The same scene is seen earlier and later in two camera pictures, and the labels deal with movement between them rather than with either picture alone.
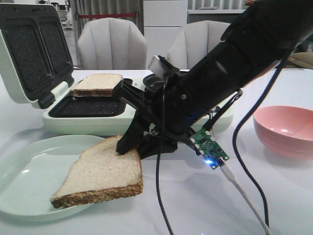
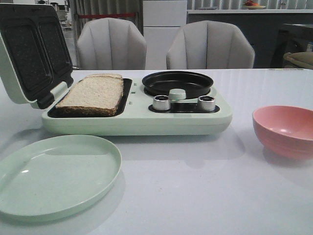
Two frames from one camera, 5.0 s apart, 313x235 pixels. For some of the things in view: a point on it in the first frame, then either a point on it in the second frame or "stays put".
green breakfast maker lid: (35, 57) stays put
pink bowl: (286, 129) stays put
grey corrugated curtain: (92, 7) stays put
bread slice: (102, 174) -> (94, 95)
